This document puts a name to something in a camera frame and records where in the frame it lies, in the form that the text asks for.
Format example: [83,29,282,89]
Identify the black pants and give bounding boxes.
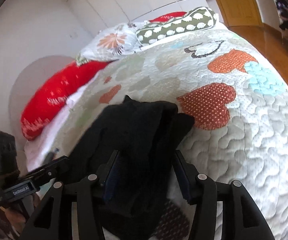
[60,96,194,239]

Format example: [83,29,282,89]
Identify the white bed sheet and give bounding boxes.
[24,79,104,172]

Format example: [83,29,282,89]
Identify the heart patterned quilt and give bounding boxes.
[33,28,288,240]

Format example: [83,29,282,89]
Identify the white round headboard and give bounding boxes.
[8,55,73,144]

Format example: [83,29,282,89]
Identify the long red pillow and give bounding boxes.
[20,61,109,140]

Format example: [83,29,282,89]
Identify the white floral pillow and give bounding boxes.
[75,20,150,66]

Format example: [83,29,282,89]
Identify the green white patterned pillow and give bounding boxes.
[136,7,219,46]

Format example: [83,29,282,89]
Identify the red pillow at headboard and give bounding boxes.
[149,11,186,22]

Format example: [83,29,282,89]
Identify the wooden door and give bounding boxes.
[216,0,263,27]

